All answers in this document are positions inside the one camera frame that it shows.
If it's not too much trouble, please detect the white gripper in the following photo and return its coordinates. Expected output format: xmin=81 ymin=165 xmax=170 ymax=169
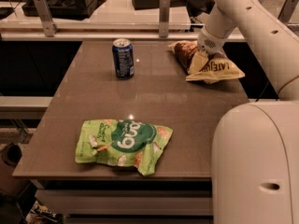
xmin=197 ymin=27 xmax=227 ymax=54

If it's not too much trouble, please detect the brown and yellow chip bag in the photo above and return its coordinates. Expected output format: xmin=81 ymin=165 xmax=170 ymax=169
xmin=169 ymin=40 xmax=245 ymax=84

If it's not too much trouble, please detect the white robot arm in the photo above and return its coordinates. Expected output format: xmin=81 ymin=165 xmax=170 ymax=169
xmin=198 ymin=0 xmax=299 ymax=224

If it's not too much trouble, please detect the green snack bag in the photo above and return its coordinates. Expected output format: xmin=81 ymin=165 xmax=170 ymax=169
xmin=75 ymin=119 xmax=173 ymax=176

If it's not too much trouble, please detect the metal railing bar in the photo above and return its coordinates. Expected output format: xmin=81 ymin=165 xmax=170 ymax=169
xmin=0 ymin=31 xmax=247 ymax=43

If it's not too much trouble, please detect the black office chair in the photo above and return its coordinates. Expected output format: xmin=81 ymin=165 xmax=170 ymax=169
xmin=186 ymin=0 xmax=215 ymax=23

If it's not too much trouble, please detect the blue soda can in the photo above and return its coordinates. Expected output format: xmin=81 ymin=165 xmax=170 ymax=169
xmin=112 ymin=38 xmax=135 ymax=79

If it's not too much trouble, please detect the black case on desk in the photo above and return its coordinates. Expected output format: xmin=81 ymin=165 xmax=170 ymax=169
xmin=21 ymin=0 xmax=107 ymax=21

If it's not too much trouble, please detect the grey table drawer base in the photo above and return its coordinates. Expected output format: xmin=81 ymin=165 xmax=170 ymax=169
xmin=36 ymin=179 xmax=213 ymax=222

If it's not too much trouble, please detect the brown bin lower left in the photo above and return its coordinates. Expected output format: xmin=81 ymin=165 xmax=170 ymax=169
xmin=0 ymin=142 xmax=36 ymax=224

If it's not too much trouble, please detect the middle metal railing bracket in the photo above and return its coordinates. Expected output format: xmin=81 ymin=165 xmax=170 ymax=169
xmin=159 ymin=0 xmax=170 ymax=37

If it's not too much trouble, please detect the metal railing bracket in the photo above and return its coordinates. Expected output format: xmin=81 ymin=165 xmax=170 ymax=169
xmin=159 ymin=0 xmax=170 ymax=37
xmin=33 ymin=0 xmax=58 ymax=37

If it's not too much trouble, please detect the left metal railing bracket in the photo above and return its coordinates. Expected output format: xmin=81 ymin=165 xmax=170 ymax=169
xmin=33 ymin=0 xmax=58 ymax=37

